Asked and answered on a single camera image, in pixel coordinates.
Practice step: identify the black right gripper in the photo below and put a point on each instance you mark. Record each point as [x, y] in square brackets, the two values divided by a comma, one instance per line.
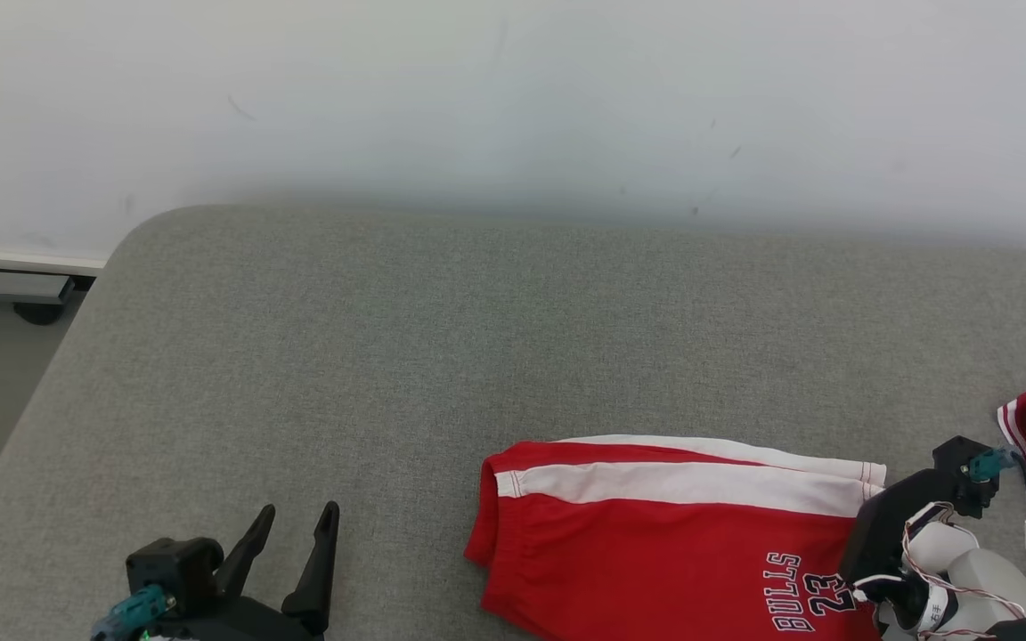
[878, 543]

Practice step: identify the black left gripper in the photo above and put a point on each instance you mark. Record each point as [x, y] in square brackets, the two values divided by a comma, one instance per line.
[237, 621]

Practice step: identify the red white Bulls shorts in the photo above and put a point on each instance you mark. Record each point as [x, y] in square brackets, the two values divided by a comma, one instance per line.
[655, 561]

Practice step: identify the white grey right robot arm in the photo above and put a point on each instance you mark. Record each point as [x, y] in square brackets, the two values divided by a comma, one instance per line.
[985, 579]

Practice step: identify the grey fabric sofa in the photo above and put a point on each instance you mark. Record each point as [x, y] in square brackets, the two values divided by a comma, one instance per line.
[477, 338]

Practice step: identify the black caster foot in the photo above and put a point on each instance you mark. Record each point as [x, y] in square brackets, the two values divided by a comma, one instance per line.
[39, 313]

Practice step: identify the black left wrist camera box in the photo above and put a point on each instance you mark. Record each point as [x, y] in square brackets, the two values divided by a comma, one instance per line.
[175, 565]

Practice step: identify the teal right camera connector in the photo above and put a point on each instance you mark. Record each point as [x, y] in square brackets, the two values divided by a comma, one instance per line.
[987, 463]

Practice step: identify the teal camera connector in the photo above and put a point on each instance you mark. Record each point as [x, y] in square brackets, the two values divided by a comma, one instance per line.
[134, 610]
[987, 463]

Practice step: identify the teal left camera connector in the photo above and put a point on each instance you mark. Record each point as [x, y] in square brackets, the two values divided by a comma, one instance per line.
[134, 610]

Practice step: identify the grey metal rail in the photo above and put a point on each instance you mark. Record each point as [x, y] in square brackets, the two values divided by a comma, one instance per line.
[5, 285]

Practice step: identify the white wall baseboard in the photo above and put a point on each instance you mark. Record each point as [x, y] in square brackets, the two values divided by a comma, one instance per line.
[23, 260]

